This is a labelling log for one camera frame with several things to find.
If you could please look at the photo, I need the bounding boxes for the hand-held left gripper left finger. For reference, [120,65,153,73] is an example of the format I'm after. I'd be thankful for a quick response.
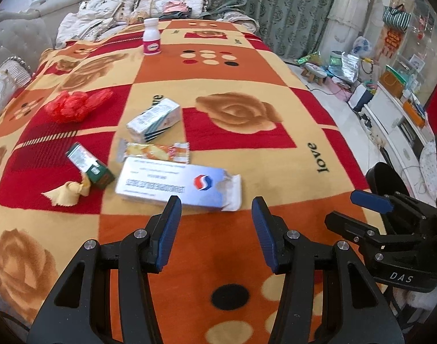
[27,195,183,344]

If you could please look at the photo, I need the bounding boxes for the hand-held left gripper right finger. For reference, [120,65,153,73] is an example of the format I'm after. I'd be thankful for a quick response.
[251,196,401,344]

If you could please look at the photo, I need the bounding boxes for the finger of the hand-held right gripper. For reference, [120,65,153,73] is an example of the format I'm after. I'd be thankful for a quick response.
[324,212,382,259]
[350,190,437,235]

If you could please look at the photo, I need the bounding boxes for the silver medicine box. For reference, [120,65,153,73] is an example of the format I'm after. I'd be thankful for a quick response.
[115,156,243,212]

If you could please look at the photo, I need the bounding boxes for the orange white snack wrapper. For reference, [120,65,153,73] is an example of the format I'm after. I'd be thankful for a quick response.
[117,138,191,164]

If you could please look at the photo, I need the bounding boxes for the small green box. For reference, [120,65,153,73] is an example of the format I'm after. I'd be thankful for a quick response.
[66,142,115,189]

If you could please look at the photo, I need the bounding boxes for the small beige tissue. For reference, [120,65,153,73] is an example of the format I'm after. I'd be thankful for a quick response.
[42,180,92,207]

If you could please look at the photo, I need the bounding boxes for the white teal medicine box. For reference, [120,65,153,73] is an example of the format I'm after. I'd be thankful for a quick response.
[126,99,182,144]

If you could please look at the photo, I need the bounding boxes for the red plastic bag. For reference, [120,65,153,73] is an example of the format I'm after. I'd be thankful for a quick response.
[45,89,115,123]

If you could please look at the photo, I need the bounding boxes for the white tv cabinet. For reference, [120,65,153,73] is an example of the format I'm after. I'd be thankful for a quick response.
[362,82,437,196]

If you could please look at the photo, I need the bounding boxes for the white navy bag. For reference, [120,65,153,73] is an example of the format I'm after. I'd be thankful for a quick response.
[348,84,375,112]

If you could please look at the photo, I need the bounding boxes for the pink box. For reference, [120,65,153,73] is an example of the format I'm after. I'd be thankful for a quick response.
[327,80,352,98]

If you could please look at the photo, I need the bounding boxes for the brown gift bag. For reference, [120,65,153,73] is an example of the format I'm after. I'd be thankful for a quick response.
[378,66,405,97]

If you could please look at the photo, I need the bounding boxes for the silver foil bag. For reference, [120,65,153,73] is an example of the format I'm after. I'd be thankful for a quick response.
[327,52,361,83]

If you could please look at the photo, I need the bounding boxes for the small wooden stool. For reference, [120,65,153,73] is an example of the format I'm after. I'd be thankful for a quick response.
[304,63,328,87]

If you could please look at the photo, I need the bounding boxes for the white blue plastic bag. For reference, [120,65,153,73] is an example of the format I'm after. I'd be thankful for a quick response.
[352,36,373,58]

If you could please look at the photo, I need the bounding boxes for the green snack bag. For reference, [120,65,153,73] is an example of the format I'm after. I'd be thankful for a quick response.
[296,52,323,66]

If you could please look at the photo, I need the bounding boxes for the small red hanging decoration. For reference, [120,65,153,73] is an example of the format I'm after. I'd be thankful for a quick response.
[383,29,405,56]

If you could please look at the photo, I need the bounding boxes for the striped tote bag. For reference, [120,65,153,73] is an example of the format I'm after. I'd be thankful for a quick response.
[382,4,412,31]

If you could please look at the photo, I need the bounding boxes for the lace covered standing air conditioner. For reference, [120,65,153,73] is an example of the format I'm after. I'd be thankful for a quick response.
[319,0,370,58]

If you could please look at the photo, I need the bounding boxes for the white pink pill bottle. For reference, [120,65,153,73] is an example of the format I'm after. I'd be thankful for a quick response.
[143,18,162,56]

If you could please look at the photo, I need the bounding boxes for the lace covered bed end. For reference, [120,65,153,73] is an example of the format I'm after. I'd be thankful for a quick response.
[218,6,261,32]

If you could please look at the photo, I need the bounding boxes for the striped embroidered pillow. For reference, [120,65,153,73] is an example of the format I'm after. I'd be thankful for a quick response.
[0,56,33,124]

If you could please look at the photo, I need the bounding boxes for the green patterned curtain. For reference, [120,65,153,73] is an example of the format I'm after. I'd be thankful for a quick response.
[84,0,342,58]

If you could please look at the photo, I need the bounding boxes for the white folded quilt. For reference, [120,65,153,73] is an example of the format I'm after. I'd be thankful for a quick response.
[56,12,117,48]

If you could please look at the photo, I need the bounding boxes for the pink and grey clothes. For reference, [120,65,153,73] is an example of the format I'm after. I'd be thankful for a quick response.
[160,1,192,19]

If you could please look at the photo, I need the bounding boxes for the wide embroidered fringed cushion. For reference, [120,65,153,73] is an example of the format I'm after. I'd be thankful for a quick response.
[134,0,208,19]

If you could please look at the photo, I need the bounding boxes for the square embroidered fringed cushion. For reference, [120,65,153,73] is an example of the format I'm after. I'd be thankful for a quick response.
[78,0,137,22]

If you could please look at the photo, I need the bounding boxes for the grey tufted headboard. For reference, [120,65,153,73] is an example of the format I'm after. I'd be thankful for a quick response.
[0,17,59,73]

